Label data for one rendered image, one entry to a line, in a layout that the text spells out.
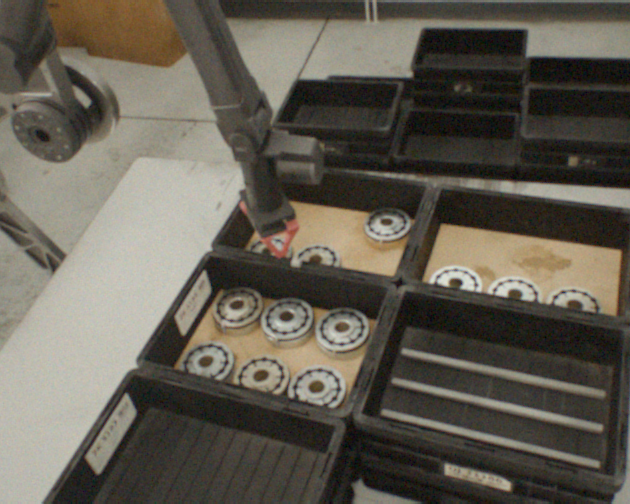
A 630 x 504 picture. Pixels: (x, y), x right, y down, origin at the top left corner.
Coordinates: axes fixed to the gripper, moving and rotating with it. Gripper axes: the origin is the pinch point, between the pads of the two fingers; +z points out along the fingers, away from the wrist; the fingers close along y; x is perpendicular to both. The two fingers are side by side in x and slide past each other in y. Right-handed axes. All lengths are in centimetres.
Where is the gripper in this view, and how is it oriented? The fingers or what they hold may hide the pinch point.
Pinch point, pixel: (274, 242)
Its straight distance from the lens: 118.7
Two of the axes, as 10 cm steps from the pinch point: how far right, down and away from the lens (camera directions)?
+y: -4.0, -6.0, 6.9
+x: -9.1, 3.5, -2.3
